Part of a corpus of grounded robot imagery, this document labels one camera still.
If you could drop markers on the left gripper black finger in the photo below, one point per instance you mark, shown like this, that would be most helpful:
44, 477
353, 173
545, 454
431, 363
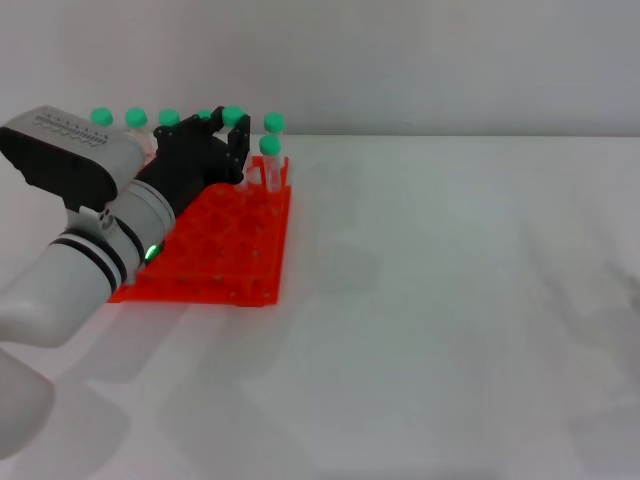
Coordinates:
218, 117
240, 150

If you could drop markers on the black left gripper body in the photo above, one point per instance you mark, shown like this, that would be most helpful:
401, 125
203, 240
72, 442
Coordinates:
185, 160

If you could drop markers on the green-capped clear test tube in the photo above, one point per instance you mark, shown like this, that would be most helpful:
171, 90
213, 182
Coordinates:
136, 117
204, 116
270, 145
231, 115
274, 122
102, 116
170, 117

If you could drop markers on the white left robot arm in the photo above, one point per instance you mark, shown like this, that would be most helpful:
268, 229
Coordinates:
75, 270

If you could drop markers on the orange plastic test tube rack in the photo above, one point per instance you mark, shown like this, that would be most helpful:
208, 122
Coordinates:
225, 240

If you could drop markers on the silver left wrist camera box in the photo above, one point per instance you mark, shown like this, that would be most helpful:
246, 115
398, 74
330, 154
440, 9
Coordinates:
60, 150

